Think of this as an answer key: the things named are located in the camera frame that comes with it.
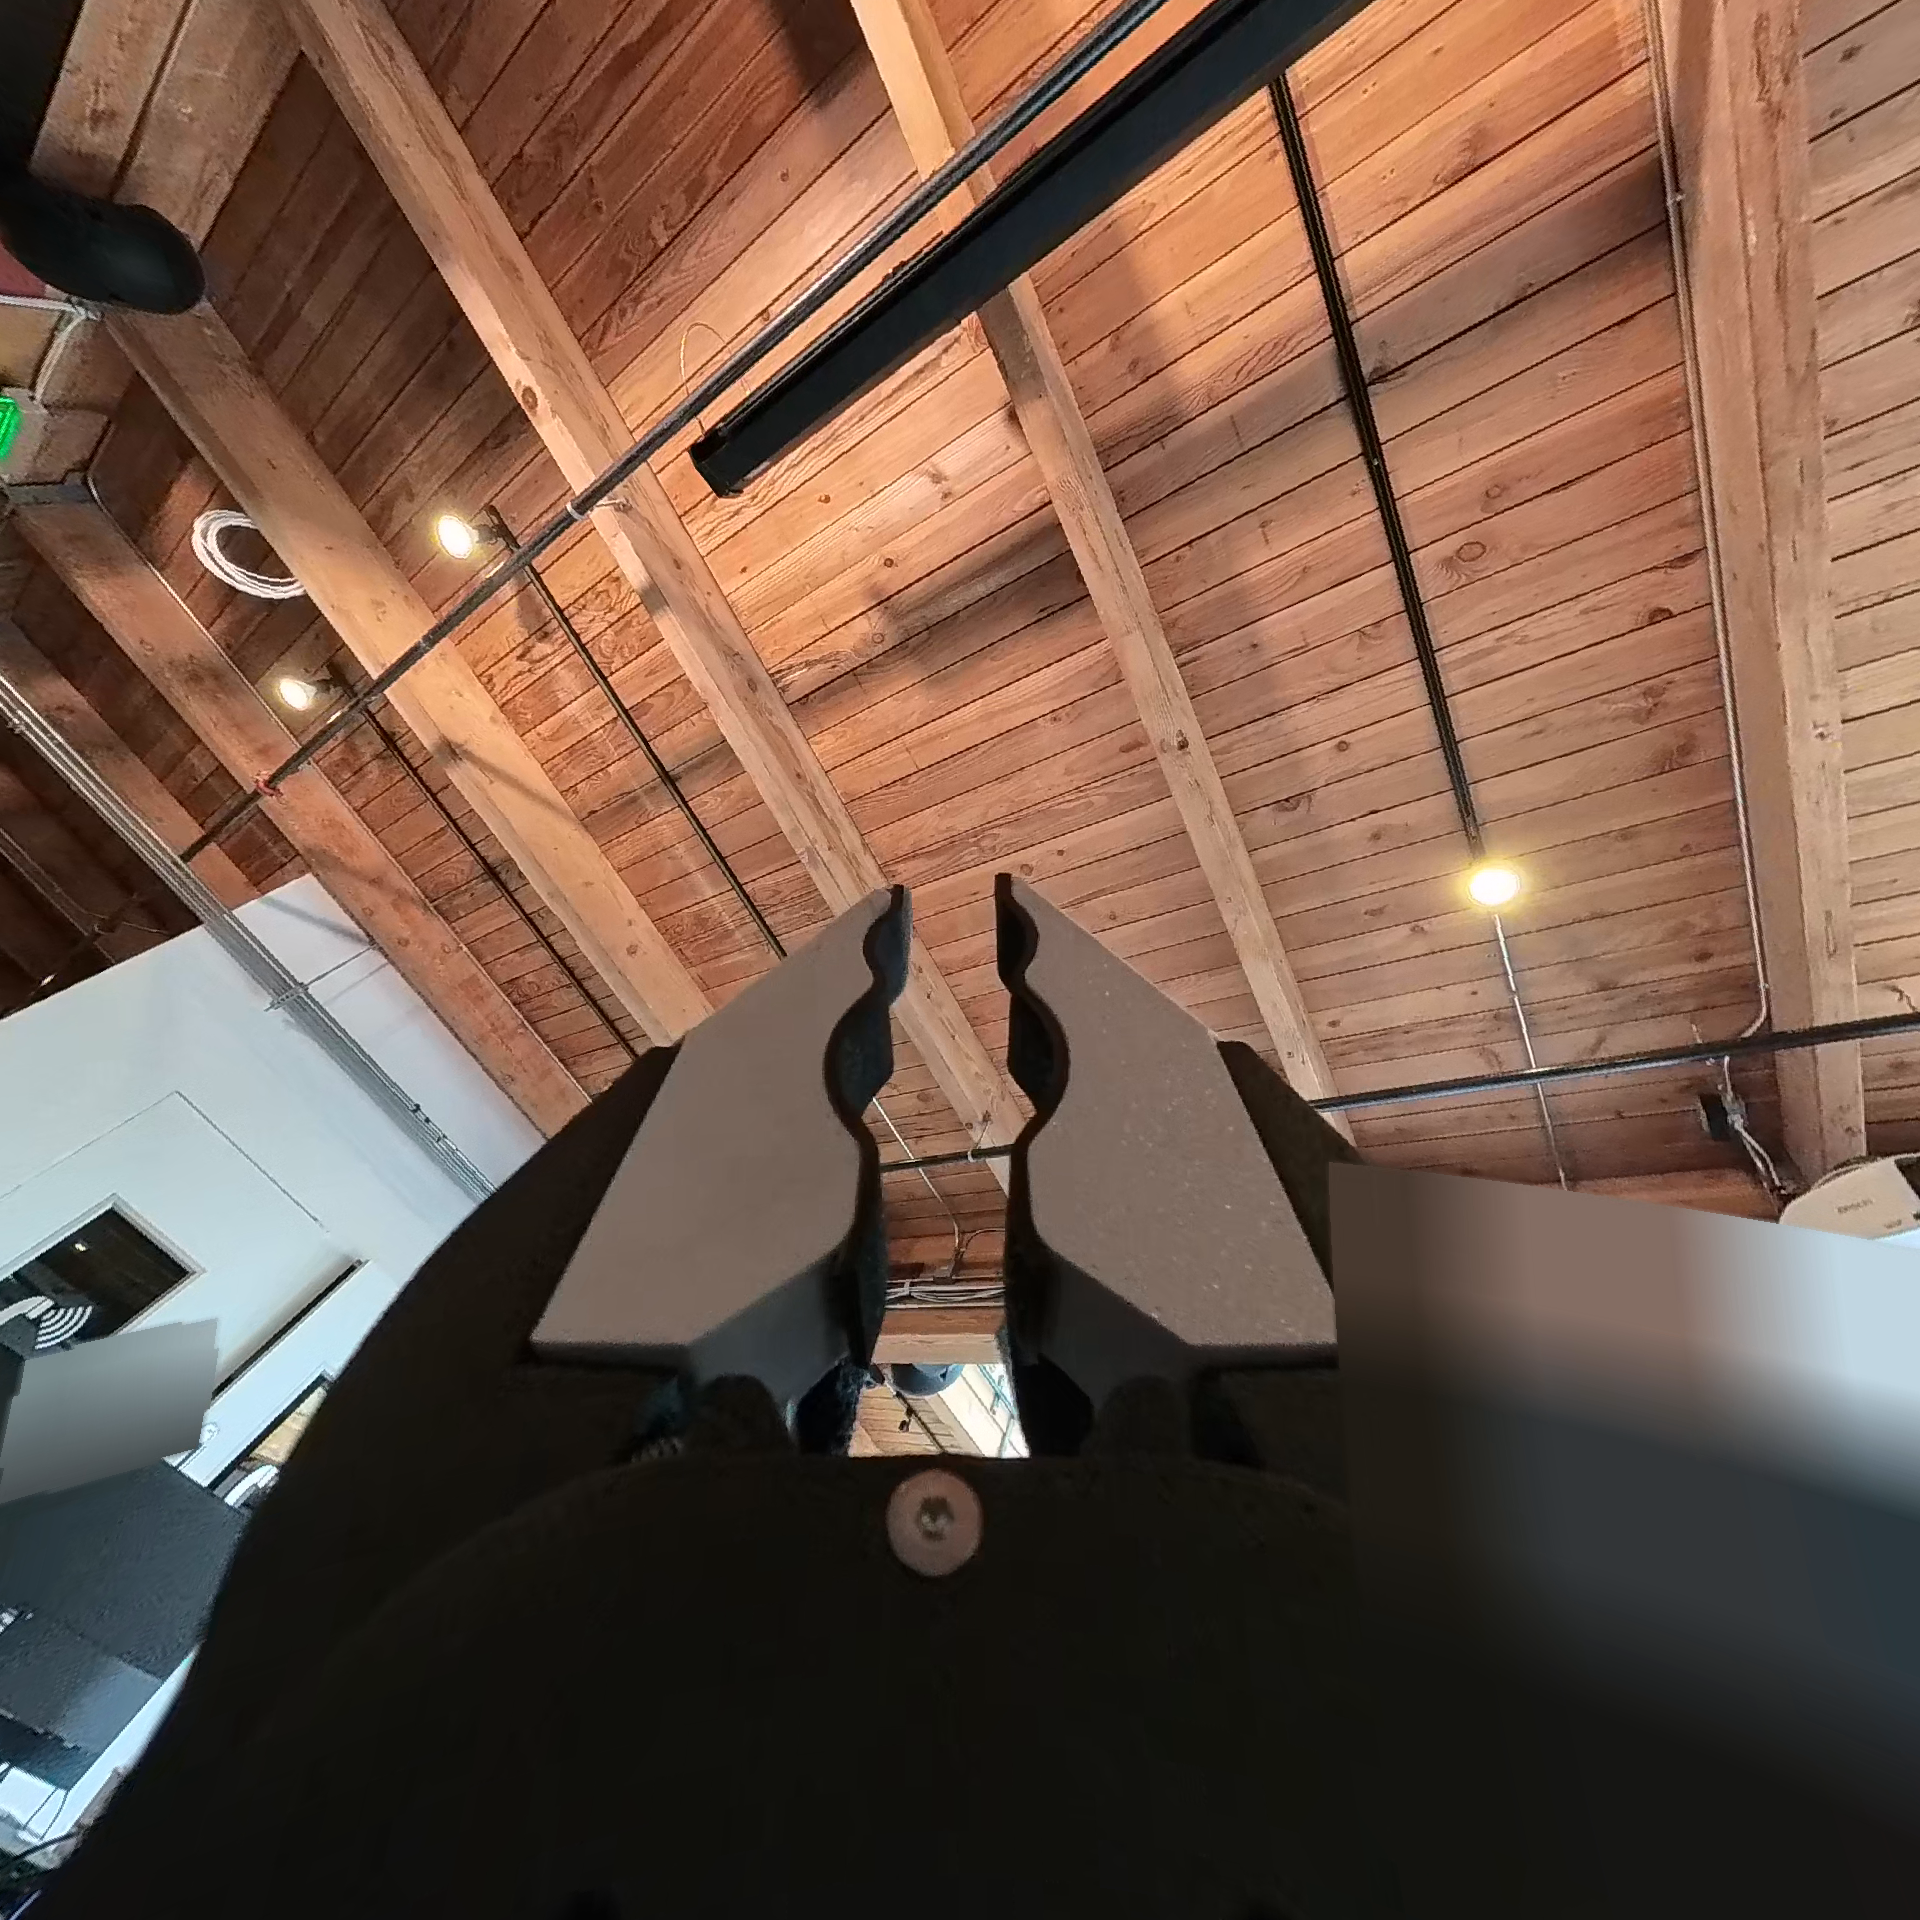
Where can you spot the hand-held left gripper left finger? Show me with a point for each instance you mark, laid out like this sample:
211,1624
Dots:
720,1201

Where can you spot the grey metal conduit bundle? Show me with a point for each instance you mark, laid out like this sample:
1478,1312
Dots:
225,932

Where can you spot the ceiling spot lamp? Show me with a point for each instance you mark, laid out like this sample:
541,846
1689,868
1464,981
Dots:
454,534
1492,884
295,694

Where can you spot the small black ceiling box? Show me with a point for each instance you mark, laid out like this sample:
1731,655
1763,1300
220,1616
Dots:
1714,1113

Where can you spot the black panel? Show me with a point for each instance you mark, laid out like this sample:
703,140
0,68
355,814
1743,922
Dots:
105,1561

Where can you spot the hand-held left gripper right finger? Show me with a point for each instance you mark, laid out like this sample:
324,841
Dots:
1171,1201

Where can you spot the dark wall window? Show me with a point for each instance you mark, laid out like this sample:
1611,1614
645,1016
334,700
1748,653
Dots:
105,1253

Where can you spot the white projector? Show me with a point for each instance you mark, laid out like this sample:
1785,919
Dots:
1860,1201

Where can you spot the black horizontal pipe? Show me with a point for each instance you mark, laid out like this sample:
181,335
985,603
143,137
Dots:
1651,1059

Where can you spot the long black ceiling pipe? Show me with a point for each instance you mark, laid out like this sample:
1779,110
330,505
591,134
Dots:
420,649

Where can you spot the black round duct elbow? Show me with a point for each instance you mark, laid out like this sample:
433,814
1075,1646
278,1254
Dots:
120,257

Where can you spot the black hanging linear lamp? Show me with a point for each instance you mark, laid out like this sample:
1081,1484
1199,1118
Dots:
1020,237

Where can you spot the long black lighting track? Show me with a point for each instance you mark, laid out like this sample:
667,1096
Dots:
1372,452

